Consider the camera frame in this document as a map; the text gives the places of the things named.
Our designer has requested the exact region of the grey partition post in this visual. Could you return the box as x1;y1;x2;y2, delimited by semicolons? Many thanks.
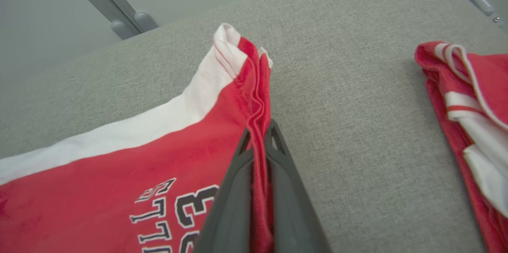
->
55;0;140;41
83;0;159;33

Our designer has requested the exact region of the red jersey shirt large 23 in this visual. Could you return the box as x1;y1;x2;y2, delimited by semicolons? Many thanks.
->
415;41;508;253

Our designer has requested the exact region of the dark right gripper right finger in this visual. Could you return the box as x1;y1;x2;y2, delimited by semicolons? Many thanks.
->
264;119;332;253

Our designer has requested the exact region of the red shorts small 23 print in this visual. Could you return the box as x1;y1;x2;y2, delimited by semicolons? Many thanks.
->
0;23;275;253

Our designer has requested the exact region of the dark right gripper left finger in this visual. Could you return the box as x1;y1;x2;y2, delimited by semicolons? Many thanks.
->
194;127;255;253

